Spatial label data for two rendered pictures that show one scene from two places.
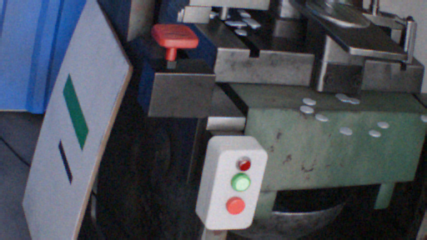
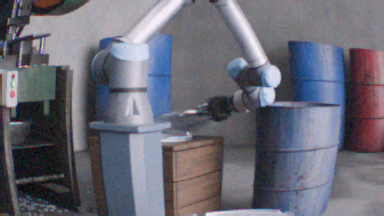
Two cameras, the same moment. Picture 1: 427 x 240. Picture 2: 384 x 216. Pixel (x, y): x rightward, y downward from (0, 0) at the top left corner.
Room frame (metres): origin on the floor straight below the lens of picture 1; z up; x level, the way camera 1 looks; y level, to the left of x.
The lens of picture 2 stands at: (-0.40, 0.47, 0.58)
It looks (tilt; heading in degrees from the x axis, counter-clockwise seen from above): 3 degrees down; 323
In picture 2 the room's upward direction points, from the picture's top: straight up
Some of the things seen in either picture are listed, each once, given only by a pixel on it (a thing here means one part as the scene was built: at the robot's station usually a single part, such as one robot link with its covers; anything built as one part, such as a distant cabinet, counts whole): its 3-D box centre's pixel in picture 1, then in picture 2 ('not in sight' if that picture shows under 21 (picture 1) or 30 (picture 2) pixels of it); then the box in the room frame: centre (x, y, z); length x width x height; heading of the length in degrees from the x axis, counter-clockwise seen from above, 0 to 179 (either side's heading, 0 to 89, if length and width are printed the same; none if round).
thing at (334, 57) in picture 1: (345, 56); (25, 51); (1.67, -0.20, 0.72); 0.25 x 0.14 x 0.14; 24
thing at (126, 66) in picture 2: not in sight; (127, 63); (1.08, -0.42, 0.62); 0.13 x 0.12 x 0.14; 175
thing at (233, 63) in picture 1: (300, 40); (7, 64); (1.83, -0.13, 0.68); 0.45 x 0.30 x 0.06; 114
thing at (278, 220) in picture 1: (268, 194); (6, 130); (1.83, -0.13, 0.36); 0.34 x 0.34 x 0.10
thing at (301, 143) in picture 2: not in sight; (298, 162); (1.12, -1.23, 0.24); 0.42 x 0.42 x 0.48
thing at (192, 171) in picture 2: not in sight; (154, 181); (1.52, -0.81, 0.18); 0.40 x 0.38 x 0.35; 24
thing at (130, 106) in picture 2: not in sight; (127, 104); (1.07, -0.42, 0.50); 0.15 x 0.15 x 0.10
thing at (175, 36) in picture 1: (170, 54); not in sight; (1.49, 0.08, 0.72); 0.07 x 0.06 x 0.08; 24
